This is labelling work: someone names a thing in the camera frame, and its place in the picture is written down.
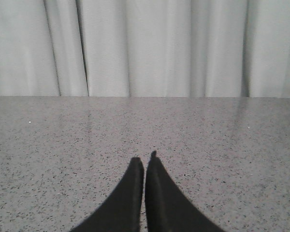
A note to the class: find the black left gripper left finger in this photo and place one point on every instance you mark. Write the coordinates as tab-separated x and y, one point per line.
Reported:
120	212

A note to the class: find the white curtain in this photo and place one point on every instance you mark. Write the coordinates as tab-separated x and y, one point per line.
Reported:
129	48

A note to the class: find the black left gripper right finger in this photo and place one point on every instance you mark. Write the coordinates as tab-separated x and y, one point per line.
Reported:
167	208

